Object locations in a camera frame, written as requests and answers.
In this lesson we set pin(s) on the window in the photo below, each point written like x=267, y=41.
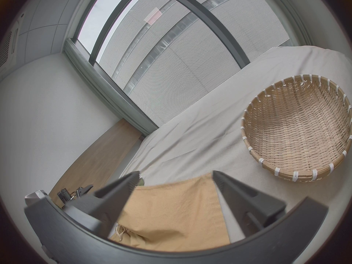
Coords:
x=170, y=51

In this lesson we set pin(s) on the bed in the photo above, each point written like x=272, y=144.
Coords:
x=206, y=133

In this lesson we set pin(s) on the white ceiling air vent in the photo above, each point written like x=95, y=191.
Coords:
x=8, y=51

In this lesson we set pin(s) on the green garment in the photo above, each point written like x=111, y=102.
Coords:
x=140, y=182

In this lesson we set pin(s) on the tan shorts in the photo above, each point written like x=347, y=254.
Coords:
x=170, y=210

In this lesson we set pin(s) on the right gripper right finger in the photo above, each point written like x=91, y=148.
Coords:
x=242, y=208

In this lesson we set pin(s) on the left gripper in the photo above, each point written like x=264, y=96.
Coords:
x=79, y=193

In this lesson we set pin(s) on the round woven basket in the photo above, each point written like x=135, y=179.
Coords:
x=297, y=131

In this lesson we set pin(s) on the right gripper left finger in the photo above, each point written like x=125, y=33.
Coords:
x=110, y=202

